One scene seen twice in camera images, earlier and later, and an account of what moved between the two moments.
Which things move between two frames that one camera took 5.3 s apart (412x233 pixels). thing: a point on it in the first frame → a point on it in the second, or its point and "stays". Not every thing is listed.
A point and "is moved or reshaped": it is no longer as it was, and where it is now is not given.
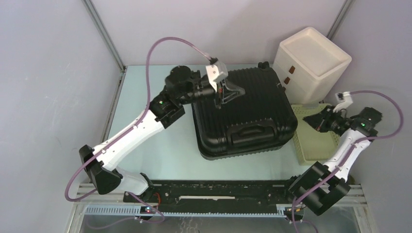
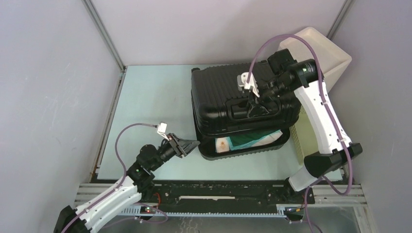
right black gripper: [318, 121] → [256, 108]
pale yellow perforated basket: [313, 147] stays
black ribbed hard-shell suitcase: [262, 120] is moved or reshaped
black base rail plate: [226, 196] stays
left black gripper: [230, 94] → [185, 146]
